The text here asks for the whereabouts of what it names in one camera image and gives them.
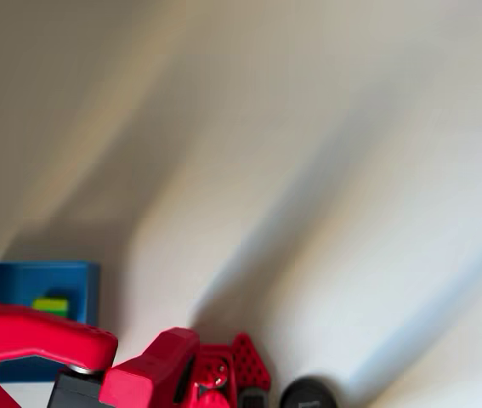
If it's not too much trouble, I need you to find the green lego brick stack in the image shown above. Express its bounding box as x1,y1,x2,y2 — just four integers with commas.
31,292,71,318

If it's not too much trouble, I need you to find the blue plastic box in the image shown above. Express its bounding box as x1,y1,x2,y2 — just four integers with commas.
0,260,101,383

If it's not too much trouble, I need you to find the black gooseneck stand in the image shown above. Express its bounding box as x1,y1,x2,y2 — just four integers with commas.
279,374,340,408

